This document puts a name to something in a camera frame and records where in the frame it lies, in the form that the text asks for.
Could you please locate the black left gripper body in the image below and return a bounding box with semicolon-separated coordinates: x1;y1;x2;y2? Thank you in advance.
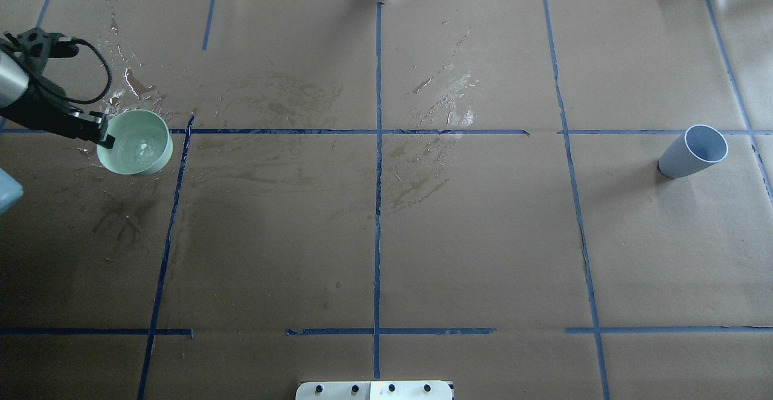
1;80;77;139

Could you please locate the light green bowl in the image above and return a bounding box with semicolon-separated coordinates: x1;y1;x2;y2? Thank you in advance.
97;110;173;175

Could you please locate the light blue plastic cup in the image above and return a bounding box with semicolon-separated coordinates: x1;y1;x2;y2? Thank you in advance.
657;124;729;179

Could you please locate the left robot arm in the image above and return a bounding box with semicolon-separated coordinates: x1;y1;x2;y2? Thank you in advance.
2;37;115;149

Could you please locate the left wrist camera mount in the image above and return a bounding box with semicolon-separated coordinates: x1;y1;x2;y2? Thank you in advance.
1;28;79;78

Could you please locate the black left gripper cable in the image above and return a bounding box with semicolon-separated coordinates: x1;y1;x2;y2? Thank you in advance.
0;30;113;106

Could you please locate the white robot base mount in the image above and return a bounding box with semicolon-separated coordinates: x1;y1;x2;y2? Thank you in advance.
295;380;455;399

